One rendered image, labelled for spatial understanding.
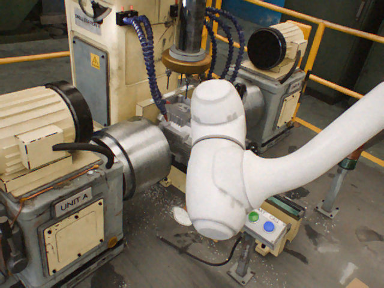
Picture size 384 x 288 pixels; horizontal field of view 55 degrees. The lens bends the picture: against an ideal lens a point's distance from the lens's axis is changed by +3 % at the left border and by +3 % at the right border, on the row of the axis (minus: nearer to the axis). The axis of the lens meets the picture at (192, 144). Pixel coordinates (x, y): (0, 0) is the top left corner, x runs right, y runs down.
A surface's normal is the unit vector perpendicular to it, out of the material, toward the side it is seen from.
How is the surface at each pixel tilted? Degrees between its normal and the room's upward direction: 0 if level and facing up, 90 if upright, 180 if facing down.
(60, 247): 90
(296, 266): 0
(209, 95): 32
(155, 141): 43
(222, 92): 22
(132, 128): 6
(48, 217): 90
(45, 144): 90
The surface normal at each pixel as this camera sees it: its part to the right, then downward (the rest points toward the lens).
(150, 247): 0.11, -0.83
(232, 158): -0.24, -0.65
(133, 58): 0.75, 0.43
